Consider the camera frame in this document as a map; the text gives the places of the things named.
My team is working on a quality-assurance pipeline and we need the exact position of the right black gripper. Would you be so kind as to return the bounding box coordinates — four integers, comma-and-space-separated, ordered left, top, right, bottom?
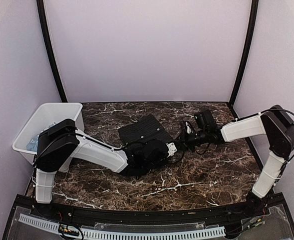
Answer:
174, 128, 208, 153

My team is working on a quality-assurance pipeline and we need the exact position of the black pinstriped shirt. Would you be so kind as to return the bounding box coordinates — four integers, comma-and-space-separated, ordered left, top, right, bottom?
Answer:
118, 114, 173, 147

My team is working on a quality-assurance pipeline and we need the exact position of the light blue garment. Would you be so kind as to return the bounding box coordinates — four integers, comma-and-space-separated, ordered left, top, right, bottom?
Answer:
26, 122, 57, 152

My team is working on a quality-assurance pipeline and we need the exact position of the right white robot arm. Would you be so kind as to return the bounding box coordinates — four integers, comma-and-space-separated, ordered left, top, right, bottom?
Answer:
174, 105, 294, 199

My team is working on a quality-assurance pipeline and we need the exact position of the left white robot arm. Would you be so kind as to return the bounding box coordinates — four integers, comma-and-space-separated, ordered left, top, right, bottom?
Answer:
33, 118, 177, 218

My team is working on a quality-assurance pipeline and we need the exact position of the white plastic laundry bin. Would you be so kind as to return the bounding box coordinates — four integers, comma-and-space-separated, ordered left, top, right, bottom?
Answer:
12, 102, 85, 164

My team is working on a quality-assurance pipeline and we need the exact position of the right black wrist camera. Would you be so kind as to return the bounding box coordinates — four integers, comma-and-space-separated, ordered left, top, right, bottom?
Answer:
194, 109, 217, 132

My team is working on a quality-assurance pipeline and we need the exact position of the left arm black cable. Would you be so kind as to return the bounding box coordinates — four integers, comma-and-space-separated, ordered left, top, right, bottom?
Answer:
61, 127, 130, 152

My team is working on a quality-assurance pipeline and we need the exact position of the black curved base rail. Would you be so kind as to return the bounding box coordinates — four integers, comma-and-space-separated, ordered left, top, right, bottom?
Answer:
3, 193, 294, 240

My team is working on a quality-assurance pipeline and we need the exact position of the white slotted cable duct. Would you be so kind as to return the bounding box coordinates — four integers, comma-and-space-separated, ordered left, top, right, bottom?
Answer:
19, 214, 225, 240

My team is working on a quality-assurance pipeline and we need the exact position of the right black frame post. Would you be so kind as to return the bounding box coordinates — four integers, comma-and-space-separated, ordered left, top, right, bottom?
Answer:
228, 0, 259, 109

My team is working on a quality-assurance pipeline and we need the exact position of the black frame post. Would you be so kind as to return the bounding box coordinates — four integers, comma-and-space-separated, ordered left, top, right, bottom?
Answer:
36, 0, 68, 103
228, 0, 259, 109

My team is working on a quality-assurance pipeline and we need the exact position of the left black frame post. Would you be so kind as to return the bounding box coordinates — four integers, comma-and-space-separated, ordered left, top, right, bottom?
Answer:
36, 0, 68, 103

